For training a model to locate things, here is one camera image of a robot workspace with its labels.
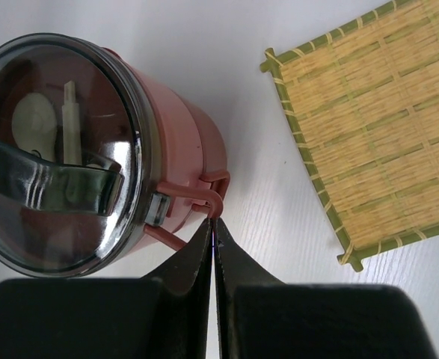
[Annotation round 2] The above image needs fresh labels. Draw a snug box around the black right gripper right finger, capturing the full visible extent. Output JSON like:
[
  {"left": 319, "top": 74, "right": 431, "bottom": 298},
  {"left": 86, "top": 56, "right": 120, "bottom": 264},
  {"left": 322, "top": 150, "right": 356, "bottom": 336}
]
[{"left": 214, "top": 219, "right": 437, "bottom": 358}]

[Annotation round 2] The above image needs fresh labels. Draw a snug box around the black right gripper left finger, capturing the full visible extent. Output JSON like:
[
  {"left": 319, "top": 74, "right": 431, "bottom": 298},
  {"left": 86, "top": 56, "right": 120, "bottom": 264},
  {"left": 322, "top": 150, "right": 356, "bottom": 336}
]
[{"left": 0, "top": 219, "right": 212, "bottom": 358}]

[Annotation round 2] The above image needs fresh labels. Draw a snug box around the grey lunch box lid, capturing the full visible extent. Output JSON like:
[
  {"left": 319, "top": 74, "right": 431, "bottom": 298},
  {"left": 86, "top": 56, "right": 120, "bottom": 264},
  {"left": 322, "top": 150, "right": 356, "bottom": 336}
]
[{"left": 0, "top": 33, "right": 170, "bottom": 277}]

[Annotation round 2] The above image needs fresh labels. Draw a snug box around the beige spoon handle piece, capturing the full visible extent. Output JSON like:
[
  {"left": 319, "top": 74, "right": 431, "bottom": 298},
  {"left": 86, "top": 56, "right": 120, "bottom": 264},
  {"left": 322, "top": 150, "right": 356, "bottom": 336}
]
[{"left": 61, "top": 81, "right": 82, "bottom": 165}]

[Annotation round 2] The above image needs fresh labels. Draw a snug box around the beige spoon head piece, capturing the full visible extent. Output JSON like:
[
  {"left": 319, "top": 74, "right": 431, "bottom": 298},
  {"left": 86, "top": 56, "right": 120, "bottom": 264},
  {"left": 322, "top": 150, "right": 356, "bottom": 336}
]
[{"left": 11, "top": 93, "right": 58, "bottom": 162}]

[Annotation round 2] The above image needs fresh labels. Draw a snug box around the pink lunch box tier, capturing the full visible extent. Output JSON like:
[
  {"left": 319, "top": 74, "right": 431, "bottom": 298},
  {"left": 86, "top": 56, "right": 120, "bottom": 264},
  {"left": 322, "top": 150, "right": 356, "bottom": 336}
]
[{"left": 76, "top": 47, "right": 230, "bottom": 254}]

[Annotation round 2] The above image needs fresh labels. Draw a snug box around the bamboo woven mat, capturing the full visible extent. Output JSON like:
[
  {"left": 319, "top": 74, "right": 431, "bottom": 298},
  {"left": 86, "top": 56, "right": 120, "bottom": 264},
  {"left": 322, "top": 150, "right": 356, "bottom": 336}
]
[{"left": 260, "top": 1, "right": 439, "bottom": 271}]

